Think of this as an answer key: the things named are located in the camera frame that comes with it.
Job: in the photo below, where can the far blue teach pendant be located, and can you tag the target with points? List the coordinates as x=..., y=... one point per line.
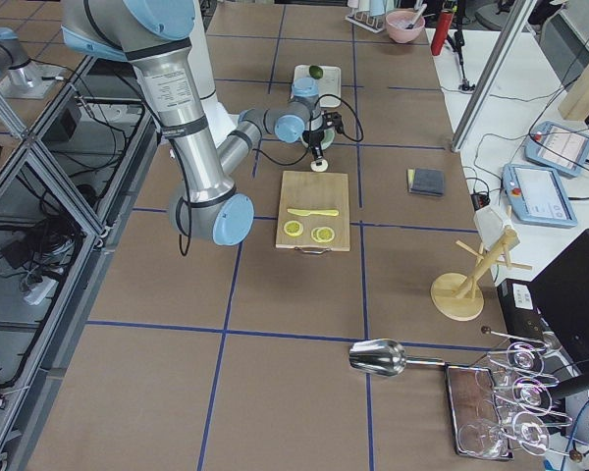
x=553, y=145

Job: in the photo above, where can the grey folded cloth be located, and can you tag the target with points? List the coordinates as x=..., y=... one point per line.
x=429, y=182

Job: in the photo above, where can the lemon slice near knife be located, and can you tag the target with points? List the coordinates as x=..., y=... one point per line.
x=293, y=228

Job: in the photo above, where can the near blue teach pendant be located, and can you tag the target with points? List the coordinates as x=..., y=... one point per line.
x=537, y=196

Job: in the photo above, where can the red cylinder cup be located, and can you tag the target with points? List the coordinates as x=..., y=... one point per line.
x=443, y=25

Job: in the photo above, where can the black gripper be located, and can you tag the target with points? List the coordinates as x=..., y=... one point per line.
x=313, y=136

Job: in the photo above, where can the yellow sponge under cloth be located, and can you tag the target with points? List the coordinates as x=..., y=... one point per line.
x=410, y=175

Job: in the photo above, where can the black computer monitor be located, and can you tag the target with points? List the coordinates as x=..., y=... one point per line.
x=561, y=292

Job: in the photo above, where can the green avocado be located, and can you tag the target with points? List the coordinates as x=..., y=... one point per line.
x=315, y=72

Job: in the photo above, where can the metal scoop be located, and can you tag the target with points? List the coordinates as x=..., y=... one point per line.
x=386, y=358

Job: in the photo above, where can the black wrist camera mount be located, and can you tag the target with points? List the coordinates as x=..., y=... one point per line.
x=333, y=121

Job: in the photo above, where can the wine glass rack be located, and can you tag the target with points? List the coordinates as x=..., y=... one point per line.
x=523, y=397

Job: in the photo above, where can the white steamed bun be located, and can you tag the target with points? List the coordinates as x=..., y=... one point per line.
x=319, y=166

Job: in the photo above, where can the white cup rack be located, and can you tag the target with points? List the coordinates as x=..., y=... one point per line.
x=367, y=14

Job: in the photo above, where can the beige bear tray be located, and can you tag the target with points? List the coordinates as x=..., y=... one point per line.
x=329, y=86

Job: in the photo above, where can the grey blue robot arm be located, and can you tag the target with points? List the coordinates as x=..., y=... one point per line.
x=164, y=42
x=20, y=77

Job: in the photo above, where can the pink bowl of ice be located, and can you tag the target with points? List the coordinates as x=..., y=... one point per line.
x=401, y=26

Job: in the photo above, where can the upper stacked lemon slice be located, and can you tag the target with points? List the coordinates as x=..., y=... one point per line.
x=323, y=234

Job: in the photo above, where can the wooden mug tree stand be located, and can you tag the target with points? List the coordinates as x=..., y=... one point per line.
x=458, y=296

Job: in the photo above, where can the black selfie stick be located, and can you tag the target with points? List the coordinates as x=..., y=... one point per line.
x=457, y=42

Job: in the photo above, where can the bamboo cutting board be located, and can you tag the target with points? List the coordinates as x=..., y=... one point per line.
x=309, y=190

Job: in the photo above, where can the aluminium side frame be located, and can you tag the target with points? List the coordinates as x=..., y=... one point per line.
x=74, y=152

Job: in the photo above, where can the blue teach pendant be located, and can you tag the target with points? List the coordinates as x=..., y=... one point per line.
x=553, y=145
x=537, y=196

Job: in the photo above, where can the black tray at edge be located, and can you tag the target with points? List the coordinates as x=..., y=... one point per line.
x=470, y=398

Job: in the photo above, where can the light green bowl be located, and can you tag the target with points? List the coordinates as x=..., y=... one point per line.
x=327, y=140

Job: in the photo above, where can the yellow plastic knife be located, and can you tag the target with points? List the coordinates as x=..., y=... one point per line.
x=314, y=212

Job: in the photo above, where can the aluminium frame post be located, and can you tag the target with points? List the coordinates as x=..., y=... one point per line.
x=518, y=17

